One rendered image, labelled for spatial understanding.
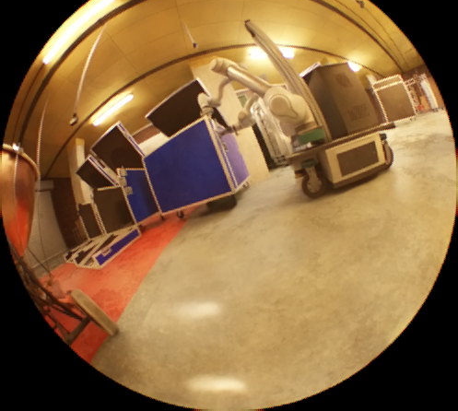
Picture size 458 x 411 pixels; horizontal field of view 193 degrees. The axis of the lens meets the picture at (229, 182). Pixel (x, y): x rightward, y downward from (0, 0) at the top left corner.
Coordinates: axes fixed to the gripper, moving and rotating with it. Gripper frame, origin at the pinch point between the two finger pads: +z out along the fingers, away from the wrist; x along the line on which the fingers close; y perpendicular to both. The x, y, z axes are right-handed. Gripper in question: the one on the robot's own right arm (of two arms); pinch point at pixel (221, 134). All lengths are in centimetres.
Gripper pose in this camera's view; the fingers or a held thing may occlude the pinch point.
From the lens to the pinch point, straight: 146.9
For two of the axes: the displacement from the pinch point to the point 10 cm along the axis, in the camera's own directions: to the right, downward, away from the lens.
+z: -8.9, 3.2, 3.1
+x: -2.7, 1.7, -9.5
